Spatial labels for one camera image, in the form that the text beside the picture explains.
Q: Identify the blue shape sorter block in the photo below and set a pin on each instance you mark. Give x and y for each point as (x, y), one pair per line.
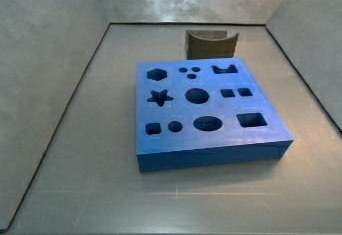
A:
(203, 115)

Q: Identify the dark grey curved fixture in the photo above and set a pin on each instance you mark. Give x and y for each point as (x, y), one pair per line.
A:
(207, 44)

